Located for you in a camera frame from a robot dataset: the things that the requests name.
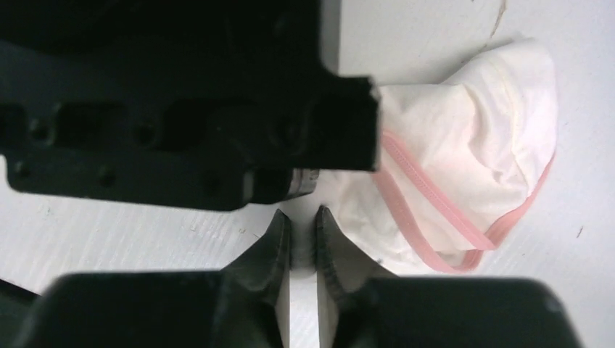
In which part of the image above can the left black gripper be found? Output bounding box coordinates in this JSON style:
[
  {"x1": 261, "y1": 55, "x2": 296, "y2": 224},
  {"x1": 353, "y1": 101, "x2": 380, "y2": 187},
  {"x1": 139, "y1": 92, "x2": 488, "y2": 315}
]
[{"x1": 1, "y1": 1, "x2": 379, "y2": 211}]

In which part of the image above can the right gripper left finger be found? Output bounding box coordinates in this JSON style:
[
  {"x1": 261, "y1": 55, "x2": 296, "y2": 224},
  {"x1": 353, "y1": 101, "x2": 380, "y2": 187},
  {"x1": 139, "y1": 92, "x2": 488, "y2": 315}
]
[{"x1": 9, "y1": 211, "x2": 292, "y2": 347}]

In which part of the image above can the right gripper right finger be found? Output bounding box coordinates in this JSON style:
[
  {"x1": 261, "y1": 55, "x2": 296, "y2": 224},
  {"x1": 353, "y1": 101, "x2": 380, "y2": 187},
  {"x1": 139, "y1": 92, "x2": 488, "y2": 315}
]
[{"x1": 315, "y1": 207, "x2": 582, "y2": 347}]

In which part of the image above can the white underwear pink trim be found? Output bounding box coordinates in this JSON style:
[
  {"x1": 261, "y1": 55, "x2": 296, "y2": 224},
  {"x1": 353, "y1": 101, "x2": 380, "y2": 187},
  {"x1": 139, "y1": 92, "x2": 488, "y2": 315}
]
[{"x1": 288, "y1": 38, "x2": 559, "y2": 276}]

